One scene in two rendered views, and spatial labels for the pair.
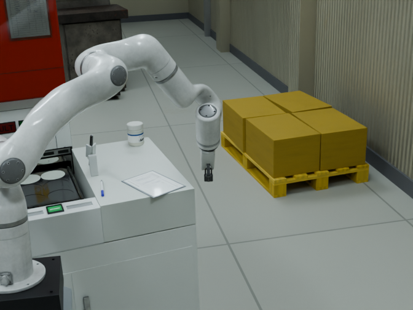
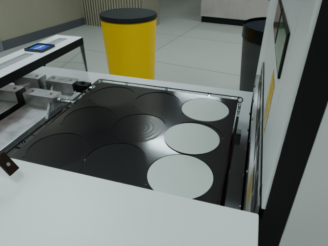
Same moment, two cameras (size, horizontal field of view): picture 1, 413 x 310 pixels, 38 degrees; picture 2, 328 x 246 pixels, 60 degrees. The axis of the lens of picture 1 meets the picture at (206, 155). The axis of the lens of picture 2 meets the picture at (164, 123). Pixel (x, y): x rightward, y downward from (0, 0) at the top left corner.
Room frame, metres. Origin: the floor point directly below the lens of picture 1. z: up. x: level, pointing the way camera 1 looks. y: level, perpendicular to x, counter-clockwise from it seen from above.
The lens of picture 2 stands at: (2.54, 0.38, 1.19)
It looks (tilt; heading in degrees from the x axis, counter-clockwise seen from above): 32 degrees down; 127
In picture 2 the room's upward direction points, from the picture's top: straight up
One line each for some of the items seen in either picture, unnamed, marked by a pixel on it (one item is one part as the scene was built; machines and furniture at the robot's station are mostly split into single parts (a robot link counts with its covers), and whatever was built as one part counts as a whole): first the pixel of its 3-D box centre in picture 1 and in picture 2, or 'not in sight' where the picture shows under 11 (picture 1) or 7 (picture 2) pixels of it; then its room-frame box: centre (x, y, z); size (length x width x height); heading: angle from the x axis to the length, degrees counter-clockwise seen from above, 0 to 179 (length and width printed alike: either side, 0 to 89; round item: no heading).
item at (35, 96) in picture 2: not in sight; (43, 97); (1.96, 0.68, 0.89); 0.08 x 0.03 x 0.03; 20
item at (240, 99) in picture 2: not in sight; (165, 90); (2.16, 0.88, 0.90); 0.37 x 0.01 x 0.01; 20
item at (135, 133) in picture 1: (135, 133); not in sight; (2.53, 0.31, 1.01); 0.07 x 0.07 x 0.10
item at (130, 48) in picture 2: not in sight; (131, 57); (0.85, 2.13, 0.37); 0.47 x 0.47 x 0.74
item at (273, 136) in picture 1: (289, 138); not in sight; (4.61, -0.67, 0.21); 1.23 x 0.89 x 0.43; 11
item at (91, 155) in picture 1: (91, 157); not in sight; (2.21, 0.45, 1.03); 0.06 x 0.04 x 0.13; 20
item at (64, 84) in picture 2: not in sight; (63, 84); (1.93, 0.75, 0.89); 0.08 x 0.03 x 0.03; 20
